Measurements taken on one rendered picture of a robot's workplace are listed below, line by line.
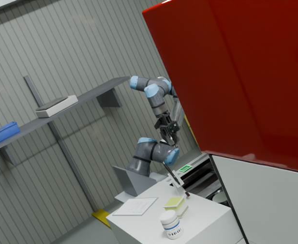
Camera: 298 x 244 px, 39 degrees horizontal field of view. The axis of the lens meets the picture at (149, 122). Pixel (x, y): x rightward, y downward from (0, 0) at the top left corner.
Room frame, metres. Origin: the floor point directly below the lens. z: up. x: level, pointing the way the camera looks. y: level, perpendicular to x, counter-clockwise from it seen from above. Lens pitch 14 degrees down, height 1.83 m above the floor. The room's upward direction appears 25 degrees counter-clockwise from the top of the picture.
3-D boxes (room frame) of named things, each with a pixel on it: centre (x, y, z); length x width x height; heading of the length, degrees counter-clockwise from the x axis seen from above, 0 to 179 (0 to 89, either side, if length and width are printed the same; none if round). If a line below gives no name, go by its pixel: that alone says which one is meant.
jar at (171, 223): (1.52, 0.09, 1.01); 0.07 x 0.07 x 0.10
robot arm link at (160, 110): (2.10, -0.08, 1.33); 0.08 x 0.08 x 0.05
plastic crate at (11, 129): (3.78, 1.26, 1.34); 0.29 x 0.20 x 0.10; 114
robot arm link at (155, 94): (2.11, -0.08, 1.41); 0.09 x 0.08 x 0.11; 146
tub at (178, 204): (1.67, 0.05, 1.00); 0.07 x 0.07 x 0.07; 50
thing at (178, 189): (1.81, 0.00, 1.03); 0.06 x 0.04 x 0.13; 23
